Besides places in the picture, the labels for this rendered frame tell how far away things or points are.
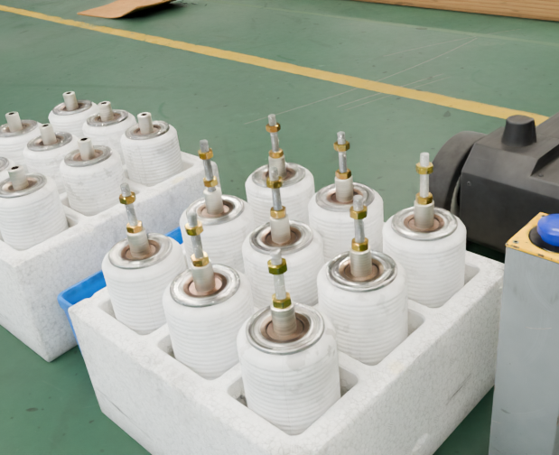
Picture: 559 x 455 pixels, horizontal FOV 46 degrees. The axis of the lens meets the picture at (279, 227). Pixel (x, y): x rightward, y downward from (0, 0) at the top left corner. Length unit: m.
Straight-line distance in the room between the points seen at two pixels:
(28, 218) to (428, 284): 0.57
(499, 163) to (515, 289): 0.43
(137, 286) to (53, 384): 0.32
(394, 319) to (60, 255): 0.53
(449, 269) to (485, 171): 0.32
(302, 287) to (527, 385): 0.26
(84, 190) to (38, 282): 0.16
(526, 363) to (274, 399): 0.25
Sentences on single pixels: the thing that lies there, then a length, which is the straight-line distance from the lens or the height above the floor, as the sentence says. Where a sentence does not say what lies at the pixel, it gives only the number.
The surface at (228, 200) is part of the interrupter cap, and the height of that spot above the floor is 0.25.
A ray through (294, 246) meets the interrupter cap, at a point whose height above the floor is 0.25.
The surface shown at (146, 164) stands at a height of 0.21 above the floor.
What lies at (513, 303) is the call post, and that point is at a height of 0.25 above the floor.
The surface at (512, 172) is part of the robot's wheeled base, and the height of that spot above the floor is 0.19.
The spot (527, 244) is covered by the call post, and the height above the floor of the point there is 0.31.
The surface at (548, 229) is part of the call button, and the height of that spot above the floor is 0.33.
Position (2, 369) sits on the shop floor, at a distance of 1.12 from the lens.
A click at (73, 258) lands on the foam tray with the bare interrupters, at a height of 0.14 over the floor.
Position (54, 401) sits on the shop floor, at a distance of 1.02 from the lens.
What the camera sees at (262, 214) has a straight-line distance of 0.90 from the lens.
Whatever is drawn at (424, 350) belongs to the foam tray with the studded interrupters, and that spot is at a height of 0.18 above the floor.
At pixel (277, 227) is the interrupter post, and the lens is 0.75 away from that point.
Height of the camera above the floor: 0.65
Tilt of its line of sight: 30 degrees down
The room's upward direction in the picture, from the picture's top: 7 degrees counter-clockwise
